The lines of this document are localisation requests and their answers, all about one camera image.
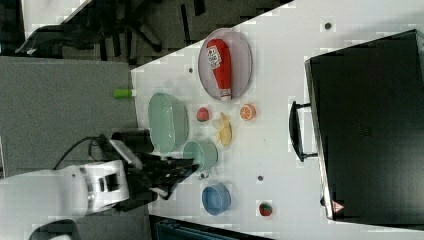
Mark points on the grey round plate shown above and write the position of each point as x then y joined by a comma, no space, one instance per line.
241,63

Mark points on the orange slice toy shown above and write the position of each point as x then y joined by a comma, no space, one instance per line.
248,112

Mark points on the black oven door handle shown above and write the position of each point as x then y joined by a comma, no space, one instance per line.
295,131

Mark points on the black cylinder upper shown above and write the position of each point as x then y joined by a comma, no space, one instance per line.
138,140

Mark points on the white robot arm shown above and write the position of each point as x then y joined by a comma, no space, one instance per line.
44,204

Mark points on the green oval colander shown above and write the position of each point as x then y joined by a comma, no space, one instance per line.
168,122

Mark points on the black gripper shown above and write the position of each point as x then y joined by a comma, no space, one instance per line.
155,179

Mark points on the red ketchup bottle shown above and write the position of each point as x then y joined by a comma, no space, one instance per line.
219,59

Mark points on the red toy strawberry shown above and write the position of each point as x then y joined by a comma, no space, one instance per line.
265,209

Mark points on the pink toy strawberry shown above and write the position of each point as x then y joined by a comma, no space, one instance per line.
202,114

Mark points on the green mug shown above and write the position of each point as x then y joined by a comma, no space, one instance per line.
204,153

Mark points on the black toaster oven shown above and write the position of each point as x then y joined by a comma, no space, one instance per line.
367,106

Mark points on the blue cup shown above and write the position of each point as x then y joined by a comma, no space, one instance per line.
216,199

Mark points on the green marker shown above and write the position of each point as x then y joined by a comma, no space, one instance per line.
124,93

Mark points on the black office chair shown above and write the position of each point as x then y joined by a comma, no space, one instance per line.
83,24

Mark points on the yellow toy banana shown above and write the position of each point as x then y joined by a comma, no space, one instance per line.
224,131

